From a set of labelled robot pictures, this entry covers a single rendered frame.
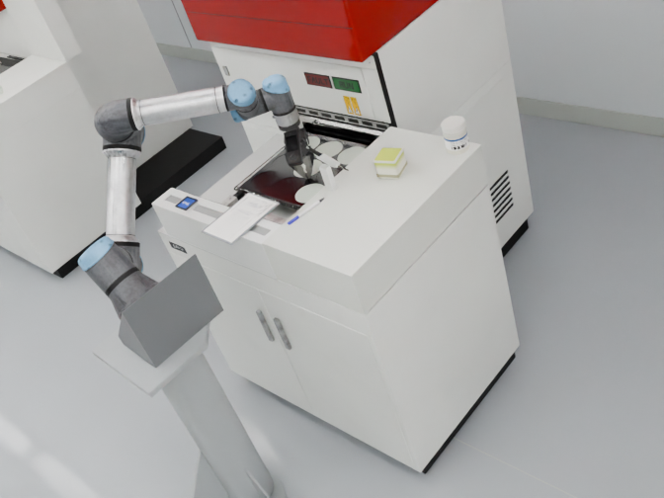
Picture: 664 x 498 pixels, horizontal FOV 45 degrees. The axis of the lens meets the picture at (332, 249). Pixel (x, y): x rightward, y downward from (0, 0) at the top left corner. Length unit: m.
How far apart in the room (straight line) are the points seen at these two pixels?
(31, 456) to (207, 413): 1.24
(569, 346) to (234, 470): 1.29
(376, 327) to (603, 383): 1.02
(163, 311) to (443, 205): 0.85
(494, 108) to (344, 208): 1.00
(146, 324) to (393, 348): 0.70
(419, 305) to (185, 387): 0.74
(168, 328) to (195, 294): 0.12
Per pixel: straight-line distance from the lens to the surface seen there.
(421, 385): 2.53
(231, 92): 2.32
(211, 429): 2.60
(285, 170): 2.72
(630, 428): 2.86
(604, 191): 3.77
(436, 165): 2.39
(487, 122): 3.10
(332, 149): 2.74
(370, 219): 2.25
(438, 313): 2.47
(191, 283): 2.27
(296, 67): 2.80
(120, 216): 2.48
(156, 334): 2.27
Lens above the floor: 2.29
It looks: 37 degrees down
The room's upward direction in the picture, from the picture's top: 20 degrees counter-clockwise
